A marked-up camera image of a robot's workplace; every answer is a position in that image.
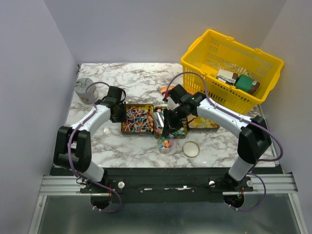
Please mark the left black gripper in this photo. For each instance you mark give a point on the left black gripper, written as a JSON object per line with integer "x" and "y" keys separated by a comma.
{"x": 123, "y": 118}

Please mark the tin of star candies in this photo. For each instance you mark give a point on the tin of star candies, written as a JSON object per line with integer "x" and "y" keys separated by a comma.
{"x": 179, "y": 134}

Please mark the tin of popsicle gummies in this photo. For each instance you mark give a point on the tin of popsicle gummies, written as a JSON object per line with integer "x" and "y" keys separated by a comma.
{"x": 201, "y": 125}

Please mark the round jar lid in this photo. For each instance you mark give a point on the round jar lid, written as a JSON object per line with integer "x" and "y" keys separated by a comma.
{"x": 191, "y": 149}

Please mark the brown chocolate bar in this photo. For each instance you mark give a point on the brown chocolate bar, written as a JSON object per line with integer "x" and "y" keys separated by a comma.
{"x": 255, "y": 85}

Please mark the tin of lollipops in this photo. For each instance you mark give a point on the tin of lollipops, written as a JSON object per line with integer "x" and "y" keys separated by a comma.
{"x": 139, "y": 120}

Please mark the green box in basket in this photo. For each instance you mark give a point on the green box in basket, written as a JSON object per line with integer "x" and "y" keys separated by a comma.
{"x": 244, "y": 83}

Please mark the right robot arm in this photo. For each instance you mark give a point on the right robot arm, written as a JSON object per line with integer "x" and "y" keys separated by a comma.
{"x": 252, "y": 133}

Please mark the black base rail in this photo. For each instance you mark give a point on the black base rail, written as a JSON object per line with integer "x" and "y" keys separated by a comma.
{"x": 168, "y": 185}

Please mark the fake bacon slab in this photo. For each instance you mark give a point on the fake bacon slab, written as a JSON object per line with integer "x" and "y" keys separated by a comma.
{"x": 164, "y": 89}

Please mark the metal candy scoop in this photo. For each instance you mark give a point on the metal candy scoop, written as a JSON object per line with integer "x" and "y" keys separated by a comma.
{"x": 158, "y": 119}

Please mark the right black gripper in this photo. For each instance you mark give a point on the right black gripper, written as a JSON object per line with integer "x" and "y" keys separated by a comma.
{"x": 166, "y": 126}

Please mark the grey drawstring pouch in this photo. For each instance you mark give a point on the grey drawstring pouch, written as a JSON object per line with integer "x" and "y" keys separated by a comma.
{"x": 80, "y": 89}

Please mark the small glass jar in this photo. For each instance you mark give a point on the small glass jar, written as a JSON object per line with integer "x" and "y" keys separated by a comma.
{"x": 165, "y": 144}

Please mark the black white packet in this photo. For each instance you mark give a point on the black white packet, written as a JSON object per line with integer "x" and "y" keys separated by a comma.
{"x": 227, "y": 77}

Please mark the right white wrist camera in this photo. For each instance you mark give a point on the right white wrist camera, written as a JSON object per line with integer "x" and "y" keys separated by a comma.
{"x": 171, "y": 105}

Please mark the yellow shopping basket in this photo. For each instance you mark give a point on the yellow shopping basket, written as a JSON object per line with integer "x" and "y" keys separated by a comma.
{"x": 214, "y": 51}

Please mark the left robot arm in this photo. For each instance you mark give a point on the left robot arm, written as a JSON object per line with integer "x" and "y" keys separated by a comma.
{"x": 73, "y": 150}

